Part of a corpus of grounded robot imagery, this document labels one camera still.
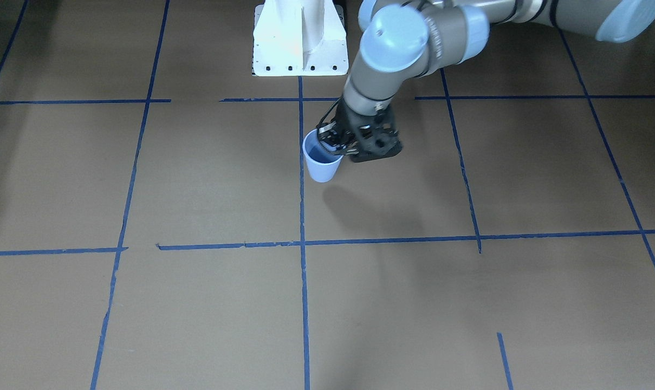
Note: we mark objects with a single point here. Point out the long blue tape strip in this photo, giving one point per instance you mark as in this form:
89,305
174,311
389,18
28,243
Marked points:
307,381

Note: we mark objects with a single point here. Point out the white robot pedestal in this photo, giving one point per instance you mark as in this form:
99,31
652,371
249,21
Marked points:
299,38

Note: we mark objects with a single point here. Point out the blue plastic cup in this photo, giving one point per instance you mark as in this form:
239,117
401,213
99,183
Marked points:
322,165

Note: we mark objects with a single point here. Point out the crossing blue tape strip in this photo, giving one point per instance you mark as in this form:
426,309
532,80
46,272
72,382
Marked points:
334,242

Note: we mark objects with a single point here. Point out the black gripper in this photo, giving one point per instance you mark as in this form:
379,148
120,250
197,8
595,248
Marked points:
348,122

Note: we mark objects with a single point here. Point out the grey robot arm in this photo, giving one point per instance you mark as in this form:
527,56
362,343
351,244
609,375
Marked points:
406,39

